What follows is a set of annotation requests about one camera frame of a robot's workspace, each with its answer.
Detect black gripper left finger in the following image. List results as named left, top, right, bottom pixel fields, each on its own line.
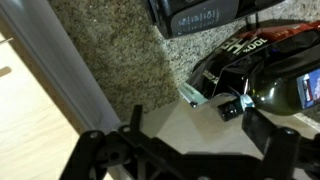
left=59, top=104, right=188, bottom=180

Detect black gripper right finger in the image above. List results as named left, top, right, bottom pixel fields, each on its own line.
left=242, top=107, right=320, bottom=180

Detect black air fryer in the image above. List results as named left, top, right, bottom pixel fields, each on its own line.
left=141, top=0, right=284, bottom=39

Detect lower wooden counter cabinet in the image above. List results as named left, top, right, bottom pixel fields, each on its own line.
left=0, top=34, right=78, bottom=180

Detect dark green wine bottle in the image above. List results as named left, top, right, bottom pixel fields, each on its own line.
left=218, top=69, right=320, bottom=121

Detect steel kitchen scissors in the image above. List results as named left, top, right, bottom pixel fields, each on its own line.
left=178, top=83, right=208, bottom=108

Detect black red coffee bag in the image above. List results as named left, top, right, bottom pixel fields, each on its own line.
left=184, top=20, right=320, bottom=100

